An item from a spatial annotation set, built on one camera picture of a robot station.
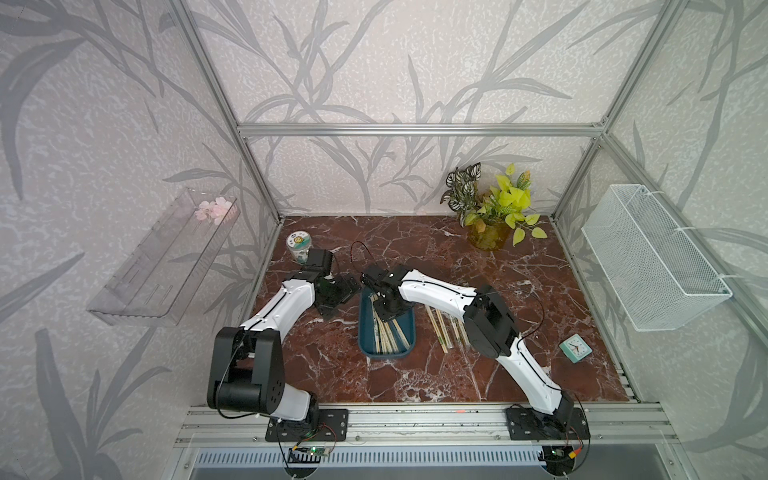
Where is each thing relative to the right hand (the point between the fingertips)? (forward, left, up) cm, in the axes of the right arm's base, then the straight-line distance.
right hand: (387, 313), depth 94 cm
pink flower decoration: (+13, +42, +34) cm, 55 cm away
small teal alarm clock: (-12, -55, +2) cm, 56 cm away
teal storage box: (-7, +6, +1) cm, 9 cm away
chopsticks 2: (-7, -5, 0) cm, 8 cm away
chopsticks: (-8, -2, 0) cm, 9 cm away
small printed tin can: (+22, +31, +8) cm, 39 cm away
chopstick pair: (-4, -15, 0) cm, 15 cm away
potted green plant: (+26, -33, +18) cm, 46 cm away
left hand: (+2, +10, +8) cm, 13 cm away
